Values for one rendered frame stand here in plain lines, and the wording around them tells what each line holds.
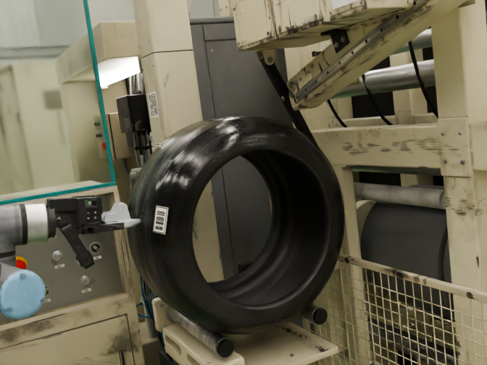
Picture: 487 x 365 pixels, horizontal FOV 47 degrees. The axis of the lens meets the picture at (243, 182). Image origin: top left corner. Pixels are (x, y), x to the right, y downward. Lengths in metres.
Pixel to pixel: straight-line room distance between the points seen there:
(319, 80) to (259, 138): 0.35
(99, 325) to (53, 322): 0.15
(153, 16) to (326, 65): 0.51
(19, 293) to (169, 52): 0.85
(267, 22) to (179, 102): 0.34
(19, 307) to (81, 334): 0.80
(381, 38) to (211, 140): 0.48
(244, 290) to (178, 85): 0.63
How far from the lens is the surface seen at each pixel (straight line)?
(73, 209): 1.32
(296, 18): 1.48
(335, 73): 1.58
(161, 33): 1.70
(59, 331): 1.93
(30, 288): 1.16
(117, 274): 1.97
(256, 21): 1.65
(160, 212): 1.29
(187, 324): 1.58
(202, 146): 1.32
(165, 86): 1.68
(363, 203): 2.29
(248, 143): 1.35
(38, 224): 1.28
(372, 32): 1.46
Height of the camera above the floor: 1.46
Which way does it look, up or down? 7 degrees down
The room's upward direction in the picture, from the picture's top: 7 degrees counter-clockwise
